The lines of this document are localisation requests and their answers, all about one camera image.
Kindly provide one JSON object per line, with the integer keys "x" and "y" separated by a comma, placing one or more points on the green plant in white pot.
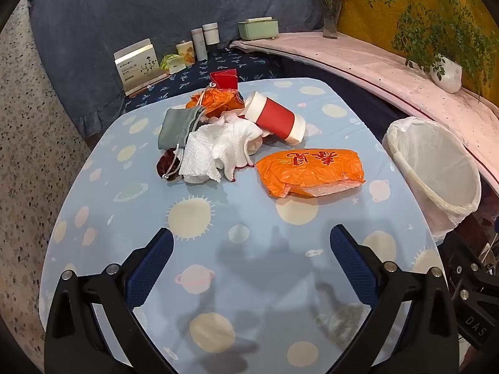
{"x": 448, "y": 70}

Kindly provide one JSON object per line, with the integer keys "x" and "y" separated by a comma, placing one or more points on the white trash bin with liner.
{"x": 436, "y": 163}

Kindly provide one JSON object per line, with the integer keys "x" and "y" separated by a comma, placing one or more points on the light blue planet tablecloth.
{"x": 234, "y": 210}

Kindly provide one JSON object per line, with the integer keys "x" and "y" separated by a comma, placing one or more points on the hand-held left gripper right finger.
{"x": 351, "y": 265}

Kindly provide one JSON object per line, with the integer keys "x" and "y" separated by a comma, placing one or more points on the green tissue box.
{"x": 255, "y": 30}

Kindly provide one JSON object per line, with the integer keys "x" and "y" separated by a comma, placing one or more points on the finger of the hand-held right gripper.
{"x": 464, "y": 276}

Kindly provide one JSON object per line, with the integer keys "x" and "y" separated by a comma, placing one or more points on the red paper envelope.
{"x": 225, "y": 79}

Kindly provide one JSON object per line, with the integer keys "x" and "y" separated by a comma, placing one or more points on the white paper towel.
{"x": 199, "y": 156}

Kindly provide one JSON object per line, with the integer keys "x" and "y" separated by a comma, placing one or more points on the tin can with orange print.
{"x": 185, "y": 52}

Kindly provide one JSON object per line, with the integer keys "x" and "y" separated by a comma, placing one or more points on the red paper cup white lid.
{"x": 275, "y": 117}

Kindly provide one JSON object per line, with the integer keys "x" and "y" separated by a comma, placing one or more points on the pink cloth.
{"x": 370, "y": 62}

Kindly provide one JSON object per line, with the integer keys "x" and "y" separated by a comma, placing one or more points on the orange plastic bag red print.
{"x": 312, "y": 171}

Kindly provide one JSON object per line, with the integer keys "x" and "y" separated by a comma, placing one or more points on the glass vase with pink flowers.
{"x": 330, "y": 23}

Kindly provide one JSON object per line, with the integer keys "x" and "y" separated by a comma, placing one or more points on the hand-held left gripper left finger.
{"x": 150, "y": 268}

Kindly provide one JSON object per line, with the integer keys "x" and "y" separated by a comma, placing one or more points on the white tumbler with dark base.
{"x": 210, "y": 33}

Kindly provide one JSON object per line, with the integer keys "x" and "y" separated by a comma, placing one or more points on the yellow cloth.
{"x": 358, "y": 15}

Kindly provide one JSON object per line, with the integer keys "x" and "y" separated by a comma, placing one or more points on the blue blanket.
{"x": 117, "y": 7}

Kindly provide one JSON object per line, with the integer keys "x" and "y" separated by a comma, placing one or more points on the orange plastic bag blue print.
{"x": 218, "y": 101}

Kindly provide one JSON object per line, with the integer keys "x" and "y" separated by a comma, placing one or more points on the white box with flower print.
{"x": 136, "y": 66}

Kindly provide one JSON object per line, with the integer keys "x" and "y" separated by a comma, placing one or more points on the green tissue packet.
{"x": 173, "y": 63}

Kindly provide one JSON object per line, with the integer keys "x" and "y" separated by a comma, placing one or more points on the navy printed cloth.
{"x": 195, "y": 76}

